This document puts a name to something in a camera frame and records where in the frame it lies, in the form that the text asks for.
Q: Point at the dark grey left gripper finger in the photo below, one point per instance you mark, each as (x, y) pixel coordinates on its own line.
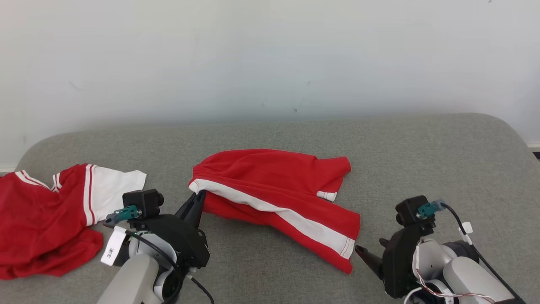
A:
(187, 209)
(200, 207)

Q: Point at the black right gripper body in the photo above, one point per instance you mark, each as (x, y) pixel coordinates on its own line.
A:
(400, 261)

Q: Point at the red white basketball shorts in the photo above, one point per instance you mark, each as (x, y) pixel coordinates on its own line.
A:
(270, 177)

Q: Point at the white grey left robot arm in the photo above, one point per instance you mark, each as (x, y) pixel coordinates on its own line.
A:
(135, 278)

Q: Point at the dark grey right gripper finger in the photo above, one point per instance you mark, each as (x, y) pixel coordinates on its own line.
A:
(384, 242)
(371, 261)

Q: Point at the red white basketball jersey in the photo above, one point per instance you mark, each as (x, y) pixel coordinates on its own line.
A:
(38, 219)

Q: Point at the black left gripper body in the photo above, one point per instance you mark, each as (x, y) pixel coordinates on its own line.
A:
(185, 240)

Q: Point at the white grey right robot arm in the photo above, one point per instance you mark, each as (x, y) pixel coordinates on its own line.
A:
(464, 274)

